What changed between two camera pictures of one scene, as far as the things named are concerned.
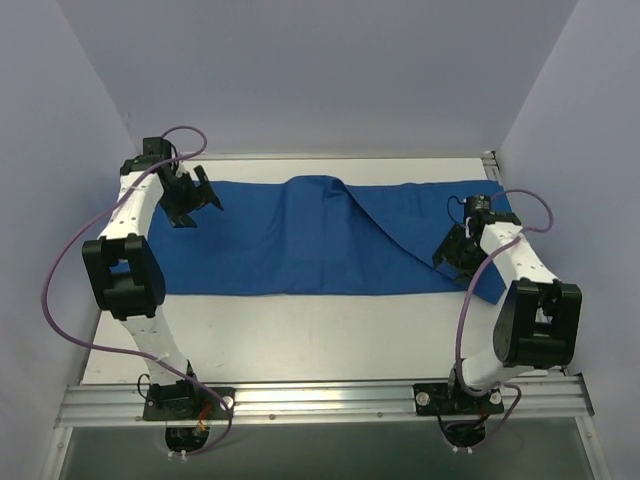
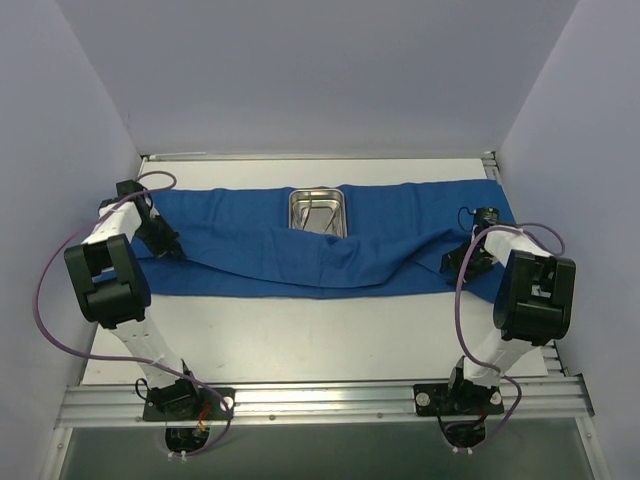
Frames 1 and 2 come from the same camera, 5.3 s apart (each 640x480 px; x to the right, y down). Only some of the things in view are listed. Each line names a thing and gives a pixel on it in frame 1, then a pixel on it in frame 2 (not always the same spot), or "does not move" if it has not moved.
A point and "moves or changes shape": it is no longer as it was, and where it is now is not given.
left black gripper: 185,197 -> 161,238
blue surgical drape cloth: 327,234 moves or changes shape
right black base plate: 437,399 does not move
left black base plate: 188,404 does not move
